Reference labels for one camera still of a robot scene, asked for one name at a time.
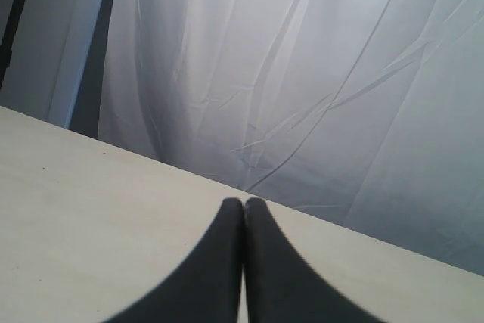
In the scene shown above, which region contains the white backdrop curtain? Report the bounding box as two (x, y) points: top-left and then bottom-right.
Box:
(1, 0), (483, 274)

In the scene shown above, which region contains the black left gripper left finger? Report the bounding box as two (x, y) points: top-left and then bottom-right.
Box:
(108, 198), (244, 322)

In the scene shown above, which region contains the dark vertical frame post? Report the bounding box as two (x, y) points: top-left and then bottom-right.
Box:
(1, 0), (26, 85)

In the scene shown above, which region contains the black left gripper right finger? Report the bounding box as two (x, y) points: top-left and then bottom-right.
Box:
(244, 197), (382, 322)

